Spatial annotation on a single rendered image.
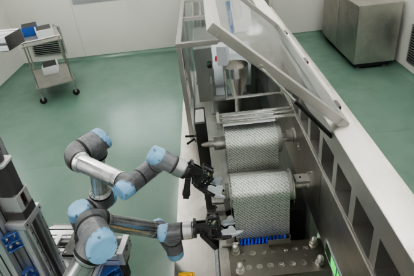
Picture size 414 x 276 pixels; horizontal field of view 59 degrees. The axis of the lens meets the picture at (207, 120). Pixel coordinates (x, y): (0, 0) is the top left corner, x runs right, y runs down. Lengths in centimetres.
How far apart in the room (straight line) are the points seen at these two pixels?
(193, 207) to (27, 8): 598
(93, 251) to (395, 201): 99
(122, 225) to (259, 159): 67
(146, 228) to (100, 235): 34
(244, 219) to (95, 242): 61
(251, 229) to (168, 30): 567
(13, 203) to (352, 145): 131
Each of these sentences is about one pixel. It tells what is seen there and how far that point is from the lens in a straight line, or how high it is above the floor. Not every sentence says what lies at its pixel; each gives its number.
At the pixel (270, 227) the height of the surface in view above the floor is 108.
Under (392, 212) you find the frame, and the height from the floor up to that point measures 165.
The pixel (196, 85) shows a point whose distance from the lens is 239.
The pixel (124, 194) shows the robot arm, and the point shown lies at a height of 141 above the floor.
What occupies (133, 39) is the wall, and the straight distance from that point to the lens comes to 713.
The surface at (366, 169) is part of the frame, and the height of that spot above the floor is 165.
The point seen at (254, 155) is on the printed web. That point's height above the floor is 130.
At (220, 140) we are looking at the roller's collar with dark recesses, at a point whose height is 136.
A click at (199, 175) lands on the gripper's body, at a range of 149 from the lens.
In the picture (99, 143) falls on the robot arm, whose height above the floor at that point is 141.
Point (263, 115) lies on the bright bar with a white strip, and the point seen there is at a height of 145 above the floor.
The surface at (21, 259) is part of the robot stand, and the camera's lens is 194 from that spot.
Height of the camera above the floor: 231
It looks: 30 degrees down
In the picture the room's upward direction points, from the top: 7 degrees counter-clockwise
